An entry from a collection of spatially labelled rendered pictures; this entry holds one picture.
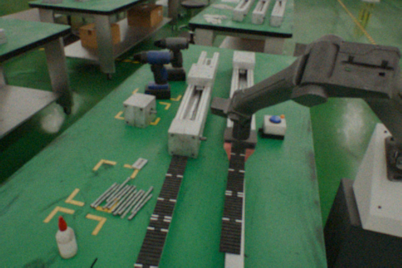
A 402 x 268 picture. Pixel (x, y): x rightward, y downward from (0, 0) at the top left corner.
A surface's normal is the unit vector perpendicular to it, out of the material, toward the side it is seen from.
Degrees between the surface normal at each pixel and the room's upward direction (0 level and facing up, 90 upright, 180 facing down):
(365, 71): 46
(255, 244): 0
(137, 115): 90
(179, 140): 90
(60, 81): 90
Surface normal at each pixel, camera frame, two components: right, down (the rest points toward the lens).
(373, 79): -0.36, -0.32
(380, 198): -0.15, -0.26
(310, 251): 0.04, -0.86
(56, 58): -0.23, 0.48
